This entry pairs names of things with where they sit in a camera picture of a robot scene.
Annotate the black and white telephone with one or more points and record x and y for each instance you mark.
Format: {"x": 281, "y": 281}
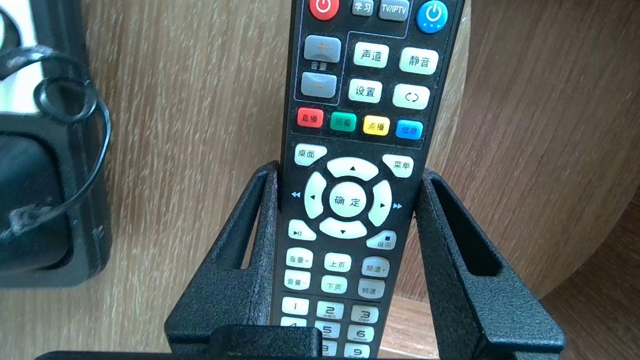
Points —
{"x": 87, "y": 210}

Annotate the wooden table drawer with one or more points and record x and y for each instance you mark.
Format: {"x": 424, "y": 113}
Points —
{"x": 405, "y": 325}

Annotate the round wooden bedside table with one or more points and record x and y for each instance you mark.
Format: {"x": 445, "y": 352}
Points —
{"x": 175, "y": 150}

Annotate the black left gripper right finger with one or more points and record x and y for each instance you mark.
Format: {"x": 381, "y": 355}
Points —
{"x": 470, "y": 310}

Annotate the black telephone handset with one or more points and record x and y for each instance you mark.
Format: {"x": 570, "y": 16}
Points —
{"x": 30, "y": 200}

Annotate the black TV remote control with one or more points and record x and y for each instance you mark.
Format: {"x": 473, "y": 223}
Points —
{"x": 350, "y": 125}

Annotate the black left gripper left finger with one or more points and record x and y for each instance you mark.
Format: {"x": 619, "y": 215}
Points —
{"x": 220, "y": 300}

